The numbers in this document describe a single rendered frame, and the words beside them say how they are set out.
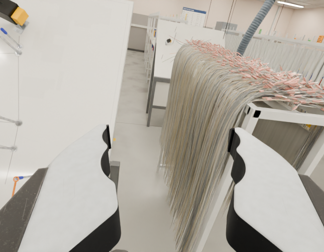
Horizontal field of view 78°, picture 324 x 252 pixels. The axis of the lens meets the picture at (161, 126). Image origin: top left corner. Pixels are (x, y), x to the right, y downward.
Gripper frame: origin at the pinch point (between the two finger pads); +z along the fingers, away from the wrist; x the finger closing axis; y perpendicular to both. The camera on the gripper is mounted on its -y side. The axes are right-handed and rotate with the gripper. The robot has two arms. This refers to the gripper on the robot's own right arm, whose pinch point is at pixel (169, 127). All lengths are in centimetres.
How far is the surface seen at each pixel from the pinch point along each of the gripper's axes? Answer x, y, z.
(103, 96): -18, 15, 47
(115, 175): -22, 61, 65
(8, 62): -46, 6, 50
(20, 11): -39, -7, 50
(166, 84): 8, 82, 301
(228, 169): 25, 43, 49
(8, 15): -41, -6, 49
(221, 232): 59, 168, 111
